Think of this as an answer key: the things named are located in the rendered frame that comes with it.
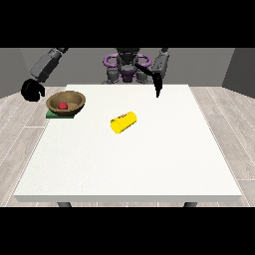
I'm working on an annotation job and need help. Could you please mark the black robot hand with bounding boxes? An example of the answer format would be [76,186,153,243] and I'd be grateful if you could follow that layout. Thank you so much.
[133,63,163,99]
[20,78,46,103]

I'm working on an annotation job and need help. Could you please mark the green square pad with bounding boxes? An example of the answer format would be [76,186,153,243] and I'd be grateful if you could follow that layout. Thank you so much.
[45,110,76,120]

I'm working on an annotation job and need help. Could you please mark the brown wooden bowl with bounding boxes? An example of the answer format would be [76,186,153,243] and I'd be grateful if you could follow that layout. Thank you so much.
[45,91,87,118]

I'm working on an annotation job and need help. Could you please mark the yellow cup with melon print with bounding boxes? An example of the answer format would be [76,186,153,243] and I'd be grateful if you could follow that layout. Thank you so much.
[110,111,138,134]

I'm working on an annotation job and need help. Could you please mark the grey robot trunk purple rings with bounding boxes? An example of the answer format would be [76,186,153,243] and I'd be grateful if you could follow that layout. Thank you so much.
[102,48,153,86]

